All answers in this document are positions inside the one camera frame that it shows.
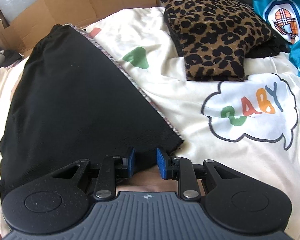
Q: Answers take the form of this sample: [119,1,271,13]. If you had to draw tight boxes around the cream printed bedsheet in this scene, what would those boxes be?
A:
[0,8,300,239]

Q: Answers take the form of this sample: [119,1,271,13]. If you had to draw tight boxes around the black garment at top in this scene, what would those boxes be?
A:
[0,48,23,68]

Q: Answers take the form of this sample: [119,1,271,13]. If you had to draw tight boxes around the leopard print folded garment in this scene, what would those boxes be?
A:
[161,0,273,81]

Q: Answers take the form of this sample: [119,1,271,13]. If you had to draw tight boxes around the cardboard sheet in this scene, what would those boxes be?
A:
[0,0,159,53]

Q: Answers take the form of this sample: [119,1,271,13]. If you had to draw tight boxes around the black drawstring shorts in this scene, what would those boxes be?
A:
[0,25,183,194]

